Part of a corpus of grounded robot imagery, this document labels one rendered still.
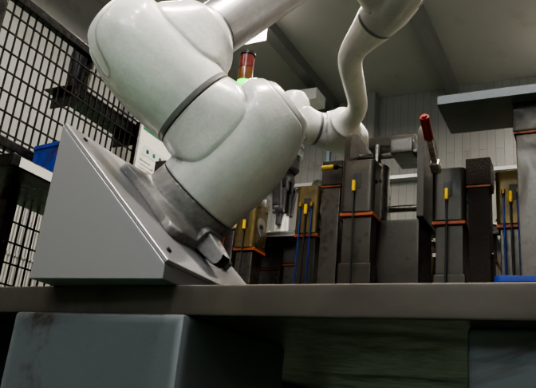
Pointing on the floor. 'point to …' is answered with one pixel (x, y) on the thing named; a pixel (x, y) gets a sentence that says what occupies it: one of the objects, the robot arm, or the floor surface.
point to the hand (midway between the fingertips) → (281, 227)
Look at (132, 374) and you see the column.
